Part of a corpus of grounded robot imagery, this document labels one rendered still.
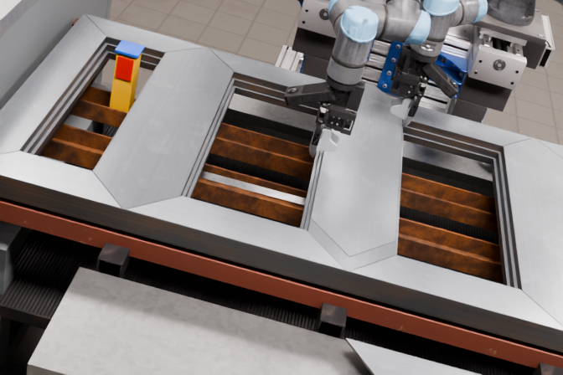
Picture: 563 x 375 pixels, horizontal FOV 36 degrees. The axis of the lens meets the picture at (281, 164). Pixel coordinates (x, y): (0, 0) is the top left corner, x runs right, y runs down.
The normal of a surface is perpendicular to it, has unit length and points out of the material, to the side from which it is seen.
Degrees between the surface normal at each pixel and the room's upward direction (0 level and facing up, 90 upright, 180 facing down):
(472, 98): 90
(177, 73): 0
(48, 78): 0
